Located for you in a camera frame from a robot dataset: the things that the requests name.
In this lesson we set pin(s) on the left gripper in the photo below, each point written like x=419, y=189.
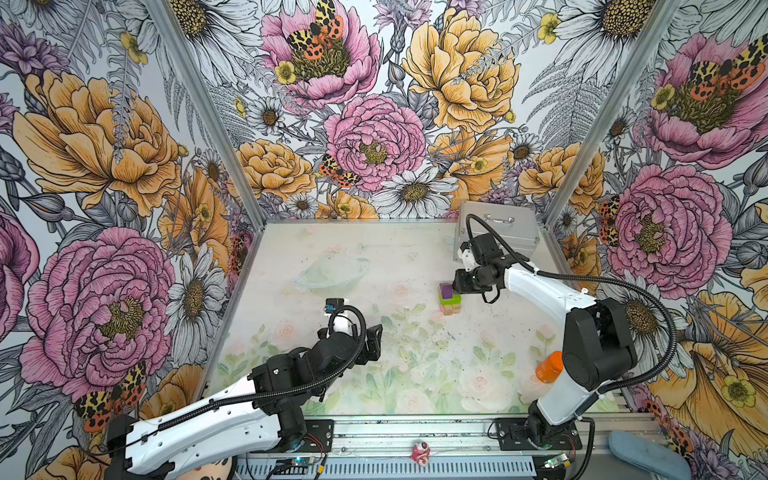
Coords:
x=372, y=345

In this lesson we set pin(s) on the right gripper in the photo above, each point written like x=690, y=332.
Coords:
x=463, y=287

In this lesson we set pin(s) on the green wood block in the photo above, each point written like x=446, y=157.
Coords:
x=454, y=299

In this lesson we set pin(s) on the purple wood block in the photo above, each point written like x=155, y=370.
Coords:
x=445, y=289

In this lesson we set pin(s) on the natural wood block with hole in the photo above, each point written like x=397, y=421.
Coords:
x=450, y=309

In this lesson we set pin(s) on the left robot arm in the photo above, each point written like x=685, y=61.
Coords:
x=260, y=412

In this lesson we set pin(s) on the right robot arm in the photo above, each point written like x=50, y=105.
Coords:
x=597, y=345

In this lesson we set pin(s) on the silver metal first-aid case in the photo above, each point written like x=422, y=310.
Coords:
x=517, y=225

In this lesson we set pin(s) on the small pink red toy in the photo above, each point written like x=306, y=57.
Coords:
x=420, y=453

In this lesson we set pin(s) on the orange plastic bottle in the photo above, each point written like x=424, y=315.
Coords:
x=550, y=369

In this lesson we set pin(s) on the grey blue cushion pad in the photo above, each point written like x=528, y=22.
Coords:
x=643, y=454

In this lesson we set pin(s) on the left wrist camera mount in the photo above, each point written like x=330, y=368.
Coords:
x=332, y=305

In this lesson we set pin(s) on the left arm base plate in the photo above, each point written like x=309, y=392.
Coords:
x=317, y=439

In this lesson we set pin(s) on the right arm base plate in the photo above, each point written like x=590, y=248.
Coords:
x=527, y=434

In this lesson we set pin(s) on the aluminium front rail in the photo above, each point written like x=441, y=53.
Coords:
x=379, y=447

